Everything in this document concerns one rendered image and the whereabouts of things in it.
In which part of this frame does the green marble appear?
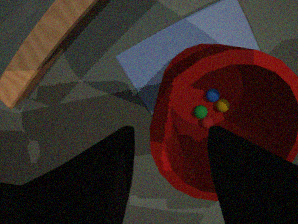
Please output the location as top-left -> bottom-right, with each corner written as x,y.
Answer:
194,105 -> 208,119

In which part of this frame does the brown wooden curved bar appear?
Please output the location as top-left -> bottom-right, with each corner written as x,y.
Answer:
0,0 -> 108,109

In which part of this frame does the yellow marble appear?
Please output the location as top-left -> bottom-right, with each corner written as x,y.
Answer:
216,99 -> 229,112

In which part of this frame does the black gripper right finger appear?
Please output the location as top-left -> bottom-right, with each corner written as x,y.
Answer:
208,127 -> 298,224

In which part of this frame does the red cup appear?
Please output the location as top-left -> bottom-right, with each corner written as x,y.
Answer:
150,43 -> 298,201

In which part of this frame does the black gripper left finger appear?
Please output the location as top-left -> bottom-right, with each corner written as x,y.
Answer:
0,127 -> 136,224

